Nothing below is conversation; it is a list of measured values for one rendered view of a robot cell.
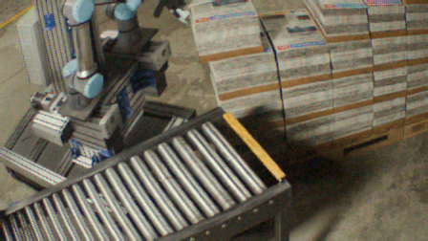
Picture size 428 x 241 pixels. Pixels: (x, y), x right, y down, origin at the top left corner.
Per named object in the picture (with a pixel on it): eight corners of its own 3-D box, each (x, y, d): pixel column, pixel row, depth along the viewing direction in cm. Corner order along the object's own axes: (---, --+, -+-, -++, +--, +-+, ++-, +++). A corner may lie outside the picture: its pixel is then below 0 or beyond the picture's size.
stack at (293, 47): (222, 142, 367) (200, 20, 312) (387, 102, 369) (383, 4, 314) (234, 191, 338) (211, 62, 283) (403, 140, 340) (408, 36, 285)
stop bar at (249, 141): (230, 114, 261) (229, 110, 260) (287, 178, 231) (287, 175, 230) (223, 118, 260) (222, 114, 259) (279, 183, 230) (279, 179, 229)
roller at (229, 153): (212, 127, 265) (210, 118, 262) (271, 197, 232) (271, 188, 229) (201, 132, 263) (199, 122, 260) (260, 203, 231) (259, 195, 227)
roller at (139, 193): (127, 166, 254) (124, 158, 251) (179, 239, 221) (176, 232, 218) (117, 170, 253) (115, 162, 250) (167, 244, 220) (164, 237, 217)
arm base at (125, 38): (112, 46, 311) (109, 32, 305) (126, 30, 321) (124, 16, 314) (134, 48, 305) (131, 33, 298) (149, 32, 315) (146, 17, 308)
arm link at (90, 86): (90, 81, 275) (78, -11, 240) (108, 91, 266) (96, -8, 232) (74, 95, 268) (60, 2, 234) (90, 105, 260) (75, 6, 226)
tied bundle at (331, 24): (304, 8, 313) (298, -24, 298) (347, 6, 314) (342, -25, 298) (326, 44, 285) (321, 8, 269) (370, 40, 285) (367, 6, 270)
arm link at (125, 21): (122, 33, 300) (119, 14, 291) (113, 26, 309) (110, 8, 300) (142, 23, 304) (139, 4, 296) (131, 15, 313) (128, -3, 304)
